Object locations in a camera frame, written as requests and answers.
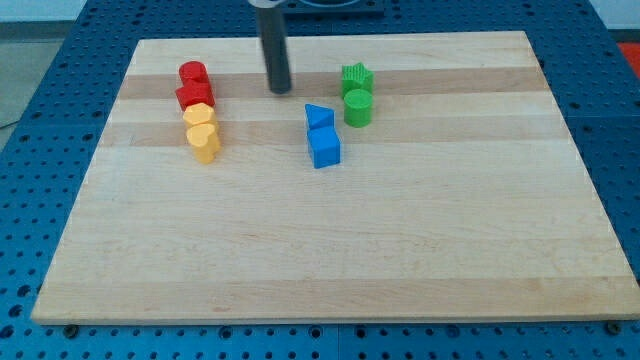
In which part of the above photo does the green star block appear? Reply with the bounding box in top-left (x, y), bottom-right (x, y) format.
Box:
top-left (341, 62), bottom-right (375, 98)

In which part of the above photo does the light wooden board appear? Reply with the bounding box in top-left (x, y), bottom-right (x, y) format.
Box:
top-left (32, 31), bottom-right (639, 325)

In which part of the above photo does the blue triangle block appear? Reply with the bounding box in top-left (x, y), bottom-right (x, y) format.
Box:
top-left (305, 104), bottom-right (335, 130)

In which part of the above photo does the yellow hexagon block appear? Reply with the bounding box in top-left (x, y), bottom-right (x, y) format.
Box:
top-left (183, 103), bottom-right (218, 129)

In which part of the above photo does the yellow heart block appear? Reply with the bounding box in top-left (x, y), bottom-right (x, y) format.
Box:
top-left (186, 123), bottom-right (222, 164)

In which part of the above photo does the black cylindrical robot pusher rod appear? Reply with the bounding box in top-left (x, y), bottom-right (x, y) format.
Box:
top-left (251, 0), bottom-right (292, 95)

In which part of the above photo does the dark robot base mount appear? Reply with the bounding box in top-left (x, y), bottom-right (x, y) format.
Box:
top-left (281, 0), bottom-right (385, 16)

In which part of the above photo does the blue cube block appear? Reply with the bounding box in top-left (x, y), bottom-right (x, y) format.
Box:
top-left (307, 126), bottom-right (341, 169)

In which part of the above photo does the green cylinder block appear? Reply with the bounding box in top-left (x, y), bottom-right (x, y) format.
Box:
top-left (344, 89), bottom-right (373, 128)

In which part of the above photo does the red star block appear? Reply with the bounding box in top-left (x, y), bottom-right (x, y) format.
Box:
top-left (175, 81), bottom-right (215, 111)

